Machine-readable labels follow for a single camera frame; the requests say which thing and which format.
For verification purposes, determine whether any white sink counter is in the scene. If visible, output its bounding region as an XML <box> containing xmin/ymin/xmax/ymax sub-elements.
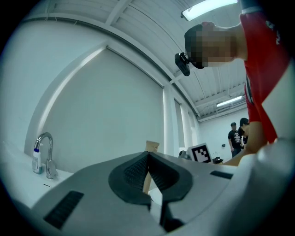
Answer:
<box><xmin>0</xmin><ymin>140</ymin><xmax>75</xmax><ymax>209</ymax></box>

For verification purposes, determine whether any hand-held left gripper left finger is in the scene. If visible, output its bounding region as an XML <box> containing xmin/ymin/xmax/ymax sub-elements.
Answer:
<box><xmin>108</xmin><ymin>151</ymin><xmax>151</xmax><ymax>206</ymax></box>

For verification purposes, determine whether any person's red shirt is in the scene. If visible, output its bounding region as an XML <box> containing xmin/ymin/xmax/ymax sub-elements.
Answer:
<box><xmin>239</xmin><ymin>6</ymin><xmax>291</xmax><ymax>144</ymax></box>

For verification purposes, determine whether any person's head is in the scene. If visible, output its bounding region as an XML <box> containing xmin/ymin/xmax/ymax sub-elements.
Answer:
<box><xmin>184</xmin><ymin>21</ymin><xmax>248</xmax><ymax>70</ymax></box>

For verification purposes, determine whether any black head-mounted camera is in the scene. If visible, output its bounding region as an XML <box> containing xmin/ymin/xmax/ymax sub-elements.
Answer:
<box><xmin>174</xmin><ymin>52</ymin><xmax>193</xmax><ymax>77</ymax></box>

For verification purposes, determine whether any chrome sink faucet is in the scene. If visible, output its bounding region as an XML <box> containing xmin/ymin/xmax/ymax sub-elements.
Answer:
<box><xmin>34</xmin><ymin>131</ymin><xmax>59</xmax><ymax>180</ymax></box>

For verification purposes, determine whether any brown cardboard box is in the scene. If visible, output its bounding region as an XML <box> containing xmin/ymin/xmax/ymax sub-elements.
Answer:
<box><xmin>142</xmin><ymin>140</ymin><xmax>160</xmax><ymax>194</ymax></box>

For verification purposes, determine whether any long ceiling light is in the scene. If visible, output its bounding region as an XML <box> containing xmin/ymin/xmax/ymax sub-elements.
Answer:
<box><xmin>216</xmin><ymin>95</ymin><xmax>243</xmax><ymax>108</ymax></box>
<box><xmin>180</xmin><ymin>0</ymin><xmax>238</xmax><ymax>22</ymax></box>

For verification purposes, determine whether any narrow white roller blind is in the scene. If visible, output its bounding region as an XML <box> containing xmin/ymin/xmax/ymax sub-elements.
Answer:
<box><xmin>173</xmin><ymin>98</ymin><xmax>186</xmax><ymax>149</ymax></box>

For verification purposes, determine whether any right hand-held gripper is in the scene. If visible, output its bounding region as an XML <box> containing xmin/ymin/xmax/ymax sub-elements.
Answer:
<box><xmin>178</xmin><ymin>142</ymin><xmax>212</xmax><ymax>164</ymax></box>

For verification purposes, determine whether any clear bottle with blue label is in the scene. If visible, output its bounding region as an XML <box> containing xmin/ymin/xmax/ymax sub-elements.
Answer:
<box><xmin>31</xmin><ymin>148</ymin><xmax>44</xmax><ymax>175</ymax></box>

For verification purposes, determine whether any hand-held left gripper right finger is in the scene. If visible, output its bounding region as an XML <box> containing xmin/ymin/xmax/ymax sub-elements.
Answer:
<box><xmin>147</xmin><ymin>151</ymin><xmax>193</xmax><ymax>233</ymax></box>

